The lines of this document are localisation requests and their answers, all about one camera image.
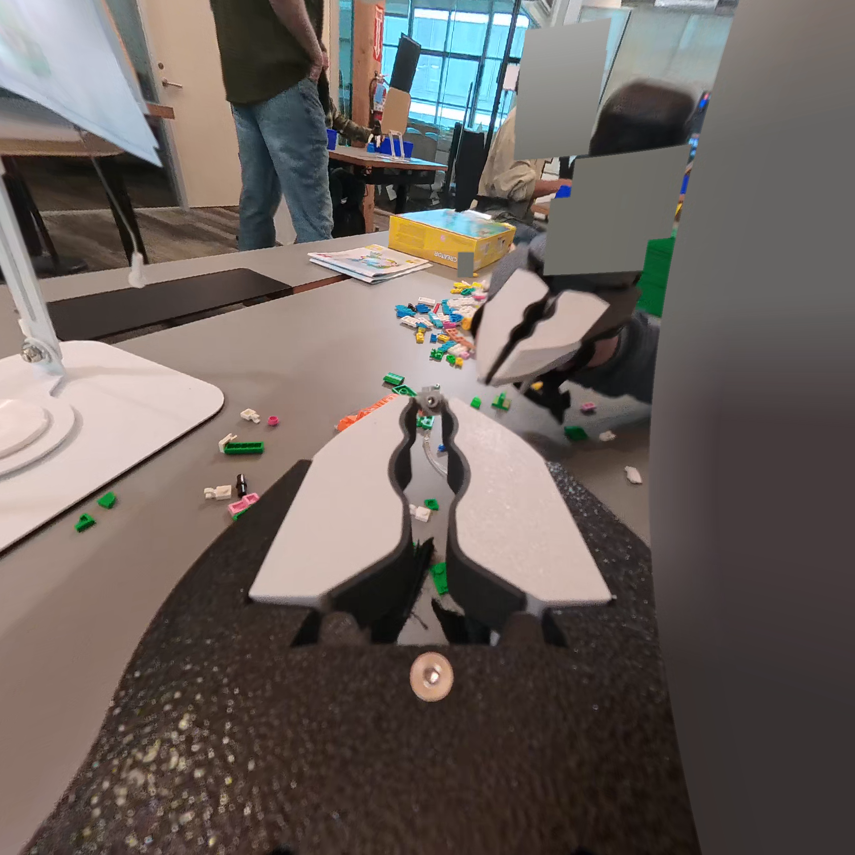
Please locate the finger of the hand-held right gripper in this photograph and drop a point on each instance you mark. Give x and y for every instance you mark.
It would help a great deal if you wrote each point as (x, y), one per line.
(511, 307)
(561, 327)

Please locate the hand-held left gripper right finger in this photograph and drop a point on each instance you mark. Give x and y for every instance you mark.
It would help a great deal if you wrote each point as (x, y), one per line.
(528, 528)

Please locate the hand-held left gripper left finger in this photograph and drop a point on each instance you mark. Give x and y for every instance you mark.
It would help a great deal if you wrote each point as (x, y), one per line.
(334, 521)

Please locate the pile of colourful lego pieces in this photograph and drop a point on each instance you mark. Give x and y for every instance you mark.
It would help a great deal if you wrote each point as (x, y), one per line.
(444, 320)

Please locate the small grey lego piece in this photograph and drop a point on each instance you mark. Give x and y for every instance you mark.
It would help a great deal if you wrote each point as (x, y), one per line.
(433, 401)

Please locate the person's right forearm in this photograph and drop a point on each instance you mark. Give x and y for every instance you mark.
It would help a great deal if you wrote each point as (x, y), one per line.
(634, 361)

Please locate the white lego brick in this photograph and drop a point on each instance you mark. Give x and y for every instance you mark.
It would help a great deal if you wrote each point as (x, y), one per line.
(421, 513)

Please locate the yellow lego box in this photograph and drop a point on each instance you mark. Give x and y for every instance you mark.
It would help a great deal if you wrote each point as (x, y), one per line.
(447, 237)

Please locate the green lego tile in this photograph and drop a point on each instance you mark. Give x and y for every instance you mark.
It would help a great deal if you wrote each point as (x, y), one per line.
(576, 433)

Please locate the transparent curved lego rod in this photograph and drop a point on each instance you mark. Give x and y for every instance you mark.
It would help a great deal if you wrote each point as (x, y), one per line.
(435, 461)

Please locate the narrow green lego plate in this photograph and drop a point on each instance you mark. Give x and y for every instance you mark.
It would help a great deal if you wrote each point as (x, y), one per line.
(244, 447)

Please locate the white curved lego piece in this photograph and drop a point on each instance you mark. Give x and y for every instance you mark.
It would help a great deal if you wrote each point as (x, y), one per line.
(633, 475)

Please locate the lego instruction booklets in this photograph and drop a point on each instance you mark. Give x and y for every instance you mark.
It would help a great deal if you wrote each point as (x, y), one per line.
(371, 264)

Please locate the open lego instruction book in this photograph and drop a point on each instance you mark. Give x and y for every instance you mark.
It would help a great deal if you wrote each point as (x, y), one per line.
(73, 67)

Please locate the green plastic bin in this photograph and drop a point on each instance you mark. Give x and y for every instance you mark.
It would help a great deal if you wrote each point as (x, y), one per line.
(658, 277)

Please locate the black office chair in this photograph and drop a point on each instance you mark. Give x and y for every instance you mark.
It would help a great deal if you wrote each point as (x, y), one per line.
(469, 167)

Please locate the wooden background table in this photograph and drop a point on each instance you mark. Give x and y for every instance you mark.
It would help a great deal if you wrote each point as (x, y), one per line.
(394, 164)

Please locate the clear acrylic stand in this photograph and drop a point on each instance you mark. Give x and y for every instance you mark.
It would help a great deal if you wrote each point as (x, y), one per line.
(394, 147)

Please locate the tan book stand board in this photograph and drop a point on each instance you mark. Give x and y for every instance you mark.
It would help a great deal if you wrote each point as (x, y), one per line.
(395, 112)

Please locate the red fire extinguisher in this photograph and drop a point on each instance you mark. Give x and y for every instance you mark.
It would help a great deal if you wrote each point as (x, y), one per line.
(379, 93)

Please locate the white book stand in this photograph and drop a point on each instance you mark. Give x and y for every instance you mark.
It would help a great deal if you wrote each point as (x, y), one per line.
(100, 414)

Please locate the black rectangular panel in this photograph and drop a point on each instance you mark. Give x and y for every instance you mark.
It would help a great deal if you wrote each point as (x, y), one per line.
(405, 61)

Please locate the white door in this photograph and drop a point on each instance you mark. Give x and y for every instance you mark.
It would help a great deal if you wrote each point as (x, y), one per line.
(194, 120)

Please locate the green lego bracket piece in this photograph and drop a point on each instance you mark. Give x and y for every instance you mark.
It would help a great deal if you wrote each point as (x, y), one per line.
(501, 401)

